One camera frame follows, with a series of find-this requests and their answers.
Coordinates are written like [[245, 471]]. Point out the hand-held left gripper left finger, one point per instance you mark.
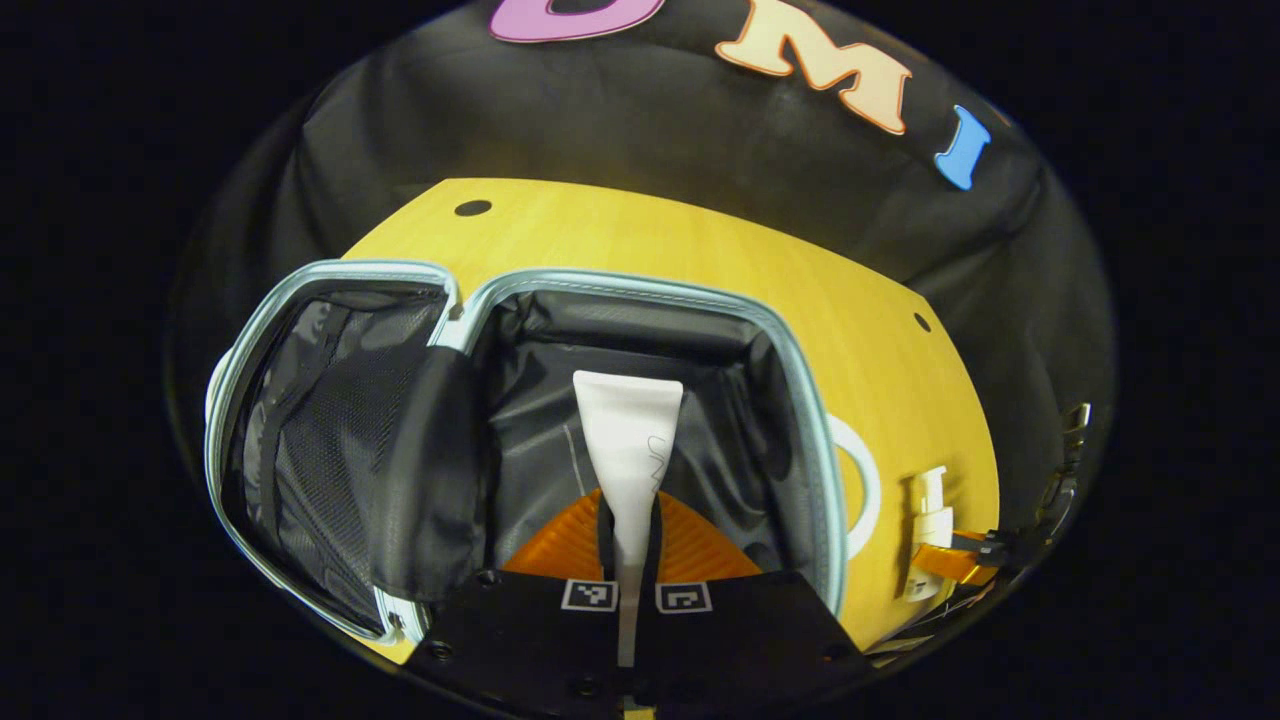
[[520, 630]]

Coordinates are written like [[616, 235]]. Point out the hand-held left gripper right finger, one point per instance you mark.
[[740, 630]]

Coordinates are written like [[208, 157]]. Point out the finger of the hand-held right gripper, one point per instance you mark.
[[945, 565]]

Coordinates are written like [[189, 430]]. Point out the white pump bottle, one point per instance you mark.
[[930, 520]]

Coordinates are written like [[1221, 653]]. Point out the white skin care tube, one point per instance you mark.
[[628, 440]]

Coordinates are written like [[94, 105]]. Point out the light blue suitcase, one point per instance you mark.
[[400, 440]]

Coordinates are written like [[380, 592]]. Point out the black backdrop cloth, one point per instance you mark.
[[650, 130]]

